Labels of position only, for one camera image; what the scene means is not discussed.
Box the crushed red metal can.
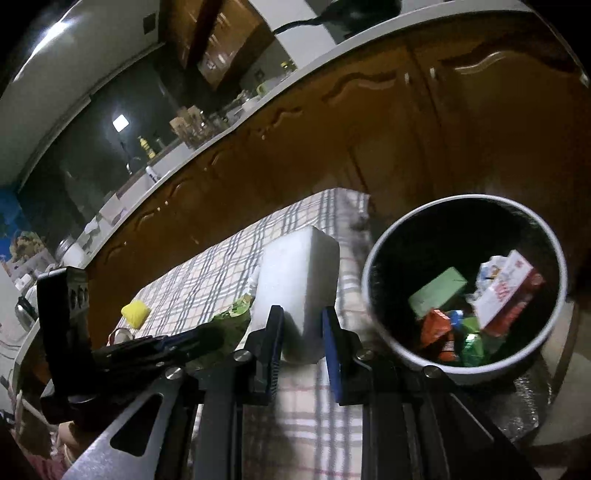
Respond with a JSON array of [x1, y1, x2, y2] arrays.
[[107, 327, 134, 346]]

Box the cartoon print wrapper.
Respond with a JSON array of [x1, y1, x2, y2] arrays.
[[475, 255, 507, 295]]

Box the yellow oil bottle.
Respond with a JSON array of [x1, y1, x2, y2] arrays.
[[137, 136, 156, 160]]

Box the black wok pan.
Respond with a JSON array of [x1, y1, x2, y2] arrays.
[[273, 0, 402, 36]]

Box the white round trash bin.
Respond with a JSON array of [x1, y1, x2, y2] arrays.
[[363, 194, 567, 384]]

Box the white foam block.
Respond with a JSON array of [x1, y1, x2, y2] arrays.
[[246, 226, 339, 365]]

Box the wooden kitchen cabinets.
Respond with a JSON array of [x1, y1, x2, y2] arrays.
[[86, 11, 590, 347], [159, 0, 274, 94]]

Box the knife and utensil rack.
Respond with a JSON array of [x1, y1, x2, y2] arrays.
[[169, 105, 215, 150]]

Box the green carton box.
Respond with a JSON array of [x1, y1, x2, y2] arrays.
[[409, 267, 468, 319]]

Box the chrome sink faucet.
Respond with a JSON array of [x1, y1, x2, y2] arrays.
[[126, 156, 144, 176]]

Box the yellow crumpled ball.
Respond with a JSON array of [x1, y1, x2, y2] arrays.
[[121, 300, 151, 330]]

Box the white jar with lid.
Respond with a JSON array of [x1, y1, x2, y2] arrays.
[[55, 236, 86, 268]]

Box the wooden lower kitchen cabinets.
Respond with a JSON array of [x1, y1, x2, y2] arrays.
[[86, 11, 590, 347]]

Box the green foil snack bag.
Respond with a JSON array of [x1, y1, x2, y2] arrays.
[[460, 317, 505, 368]]

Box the red small carton box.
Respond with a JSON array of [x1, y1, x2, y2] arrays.
[[467, 250, 545, 337]]

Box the plaid checked tablecloth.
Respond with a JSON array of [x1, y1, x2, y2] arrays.
[[134, 188, 378, 479]]

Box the wooden upper kitchen cabinets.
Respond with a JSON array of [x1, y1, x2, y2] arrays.
[[159, 0, 274, 94]]

